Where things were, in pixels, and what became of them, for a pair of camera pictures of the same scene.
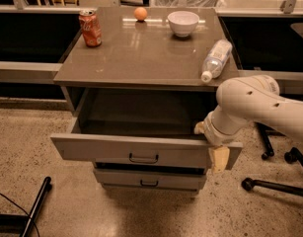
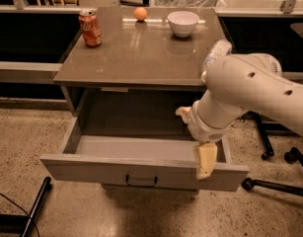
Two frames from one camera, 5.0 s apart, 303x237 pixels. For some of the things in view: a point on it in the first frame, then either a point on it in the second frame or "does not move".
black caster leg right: [294, 155] does not move
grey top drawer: [146, 127] -> [160, 162]
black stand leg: [39, 201] does not move
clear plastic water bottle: [215, 59] does not move
